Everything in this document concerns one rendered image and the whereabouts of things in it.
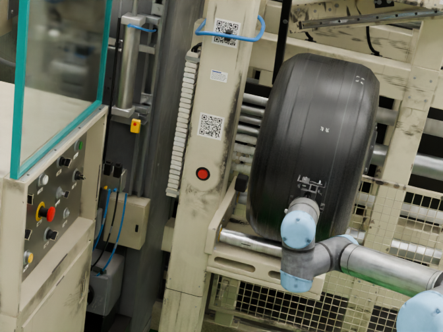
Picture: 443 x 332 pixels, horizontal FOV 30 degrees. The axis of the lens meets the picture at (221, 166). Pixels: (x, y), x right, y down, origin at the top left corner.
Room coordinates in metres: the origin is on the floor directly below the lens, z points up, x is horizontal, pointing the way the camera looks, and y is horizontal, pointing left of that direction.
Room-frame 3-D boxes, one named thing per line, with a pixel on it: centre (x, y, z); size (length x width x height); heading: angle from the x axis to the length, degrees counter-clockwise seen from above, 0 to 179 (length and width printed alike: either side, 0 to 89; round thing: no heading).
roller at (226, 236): (2.19, -0.20, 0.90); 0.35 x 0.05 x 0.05; 81
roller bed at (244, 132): (2.74, -0.05, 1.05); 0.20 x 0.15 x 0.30; 81
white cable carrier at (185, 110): (2.34, 0.13, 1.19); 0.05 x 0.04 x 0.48; 171
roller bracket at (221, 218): (2.36, -0.04, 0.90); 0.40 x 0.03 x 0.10; 171
